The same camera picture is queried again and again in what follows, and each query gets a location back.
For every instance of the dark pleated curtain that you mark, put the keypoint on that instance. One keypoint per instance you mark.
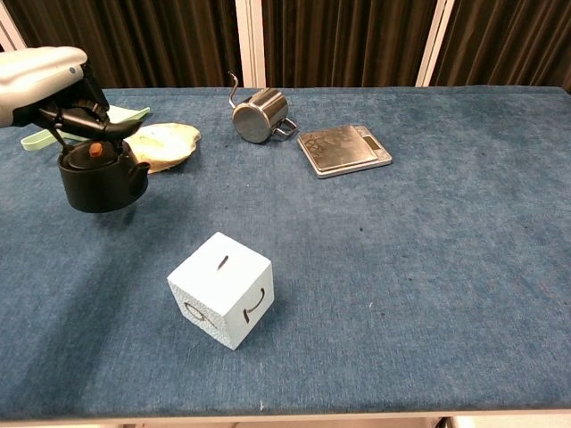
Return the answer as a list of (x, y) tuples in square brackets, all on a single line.
[(508, 42), (343, 40), (147, 40)]

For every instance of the steel gooseneck pitcher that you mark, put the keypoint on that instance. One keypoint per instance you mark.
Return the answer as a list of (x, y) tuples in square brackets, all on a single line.
[(261, 118)]

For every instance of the white frame post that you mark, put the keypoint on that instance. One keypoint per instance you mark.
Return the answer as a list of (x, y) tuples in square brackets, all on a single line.
[(11, 31), (435, 42), (250, 42)]

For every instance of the silver digital kitchen scale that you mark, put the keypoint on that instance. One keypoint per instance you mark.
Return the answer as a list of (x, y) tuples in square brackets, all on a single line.
[(341, 151)]

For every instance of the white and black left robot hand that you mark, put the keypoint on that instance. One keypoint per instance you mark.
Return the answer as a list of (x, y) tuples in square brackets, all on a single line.
[(40, 71)]

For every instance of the black teapot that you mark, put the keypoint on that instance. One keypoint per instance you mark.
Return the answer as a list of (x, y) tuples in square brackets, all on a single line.
[(98, 183)]

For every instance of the crumpled beige paper bag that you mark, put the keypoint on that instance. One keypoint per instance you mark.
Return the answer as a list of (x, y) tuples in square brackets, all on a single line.
[(169, 142)]

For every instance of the light blue foam cube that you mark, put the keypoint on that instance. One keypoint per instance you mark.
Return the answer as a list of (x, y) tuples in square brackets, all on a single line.
[(218, 285)]

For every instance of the mint green plastic dustpan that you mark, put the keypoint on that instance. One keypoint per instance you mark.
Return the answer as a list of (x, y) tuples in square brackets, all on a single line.
[(130, 114)]

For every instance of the blue table cloth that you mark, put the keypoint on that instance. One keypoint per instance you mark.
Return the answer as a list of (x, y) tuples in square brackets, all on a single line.
[(357, 267)]

